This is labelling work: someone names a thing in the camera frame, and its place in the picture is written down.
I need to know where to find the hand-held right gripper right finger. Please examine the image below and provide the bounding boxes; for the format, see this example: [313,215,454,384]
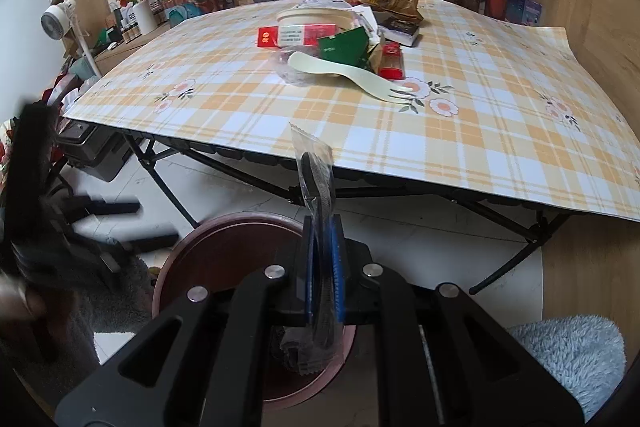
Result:
[325,214,586,427]

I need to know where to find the beige plastic fork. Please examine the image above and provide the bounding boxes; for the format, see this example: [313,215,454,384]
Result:
[289,52,418,105]

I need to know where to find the clear plastic wrapper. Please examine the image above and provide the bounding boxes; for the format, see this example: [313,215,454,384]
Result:
[290,123,347,375]

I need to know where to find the small blue carton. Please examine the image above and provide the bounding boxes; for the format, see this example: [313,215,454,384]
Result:
[505,0,543,28]

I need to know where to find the green foil wrapper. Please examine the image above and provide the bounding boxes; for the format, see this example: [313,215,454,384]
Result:
[317,28,371,64]

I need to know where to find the plaid storage basket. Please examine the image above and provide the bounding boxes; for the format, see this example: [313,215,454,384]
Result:
[162,0,226,25]

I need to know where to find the white bottle vase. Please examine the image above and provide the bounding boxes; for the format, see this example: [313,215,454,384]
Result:
[131,0,158,35]

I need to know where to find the clear plastic lid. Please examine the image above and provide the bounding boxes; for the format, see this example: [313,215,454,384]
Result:
[272,49,321,86]

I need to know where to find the black folding table frame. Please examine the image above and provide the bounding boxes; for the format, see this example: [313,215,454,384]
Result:
[120,132,571,295]

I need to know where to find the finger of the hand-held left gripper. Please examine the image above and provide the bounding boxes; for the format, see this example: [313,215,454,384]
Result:
[125,233,180,254]
[65,199,142,220]

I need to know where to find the white desk fan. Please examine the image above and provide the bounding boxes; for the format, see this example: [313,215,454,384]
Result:
[41,0,101,75]

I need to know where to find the black hard case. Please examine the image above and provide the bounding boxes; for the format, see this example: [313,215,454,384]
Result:
[55,119,133,182]

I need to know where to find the row of small bottles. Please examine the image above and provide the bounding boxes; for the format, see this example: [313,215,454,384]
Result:
[120,19,142,44]

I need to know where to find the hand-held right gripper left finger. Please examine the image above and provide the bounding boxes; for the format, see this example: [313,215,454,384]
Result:
[54,214,321,427]

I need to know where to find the small black box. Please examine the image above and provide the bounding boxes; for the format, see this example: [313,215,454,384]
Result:
[377,17,421,46]

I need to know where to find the yellow plaid tablecloth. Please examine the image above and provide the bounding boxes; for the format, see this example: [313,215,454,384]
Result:
[62,0,640,223]

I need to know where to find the maroon plastic bin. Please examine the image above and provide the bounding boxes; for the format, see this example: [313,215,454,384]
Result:
[152,214,358,403]

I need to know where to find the person's left forearm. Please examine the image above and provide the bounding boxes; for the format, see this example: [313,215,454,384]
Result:
[0,257,156,378]

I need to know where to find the red cigarette pack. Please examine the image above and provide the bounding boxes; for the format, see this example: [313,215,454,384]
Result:
[257,24,338,48]

